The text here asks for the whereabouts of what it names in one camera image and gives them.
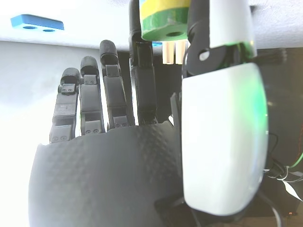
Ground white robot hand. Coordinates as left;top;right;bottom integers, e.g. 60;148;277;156
27;0;269;227

